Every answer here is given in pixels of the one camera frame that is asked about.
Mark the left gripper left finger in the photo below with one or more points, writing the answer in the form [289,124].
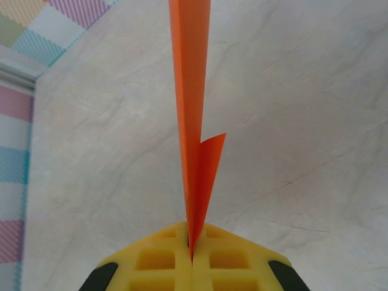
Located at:
[151,263]

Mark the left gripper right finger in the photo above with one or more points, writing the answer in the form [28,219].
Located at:
[230,263]

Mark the orange paper sheet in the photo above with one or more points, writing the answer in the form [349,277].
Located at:
[188,91]

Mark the aluminium frame post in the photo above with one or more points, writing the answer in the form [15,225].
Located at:
[16,75]

